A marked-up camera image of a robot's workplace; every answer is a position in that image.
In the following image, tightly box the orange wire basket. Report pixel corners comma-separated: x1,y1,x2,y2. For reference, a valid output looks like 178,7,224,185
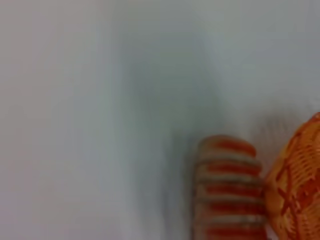
264,111,320,240

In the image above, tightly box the orange beige striped bread loaf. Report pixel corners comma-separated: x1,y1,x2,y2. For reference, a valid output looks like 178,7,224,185
191,134,270,240

